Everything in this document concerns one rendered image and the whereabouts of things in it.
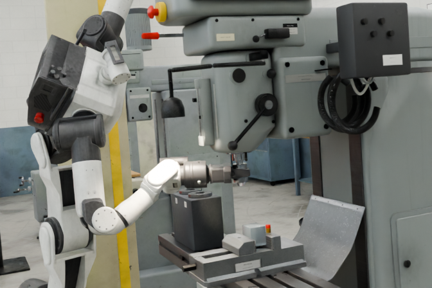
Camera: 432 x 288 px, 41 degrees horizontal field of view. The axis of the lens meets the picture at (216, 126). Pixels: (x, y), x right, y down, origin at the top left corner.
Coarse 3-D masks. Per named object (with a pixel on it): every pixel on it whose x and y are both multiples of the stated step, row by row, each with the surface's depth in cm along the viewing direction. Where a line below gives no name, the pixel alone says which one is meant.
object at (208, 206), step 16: (176, 192) 228; (192, 192) 217; (208, 192) 215; (176, 208) 223; (192, 208) 208; (208, 208) 210; (176, 224) 225; (192, 224) 208; (208, 224) 210; (192, 240) 210; (208, 240) 211
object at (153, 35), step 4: (152, 32) 185; (156, 32) 185; (144, 36) 184; (148, 36) 184; (152, 36) 184; (156, 36) 185; (160, 36) 186; (164, 36) 187; (168, 36) 187; (172, 36) 188; (176, 36) 188; (180, 36) 189
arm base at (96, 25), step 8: (96, 16) 203; (88, 24) 202; (96, 24) 201; (104, 24) 201; (80, 32) 203; (88, 32) 201; (96, 32) 200; (104, 32) 201; (88, 40) 201; (96, 40) 199; (96, 48) 201; (120, 48) 211
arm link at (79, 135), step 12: (84, 120) 180; (60, 132) 177; (72, 132) 177; (84, 132) 177; (60, 144) 177; (72, 144) 178; (84, 144) 177; (96, 144) 179; (72, 156) 178; (84, 156) 176; (96, 156) 178
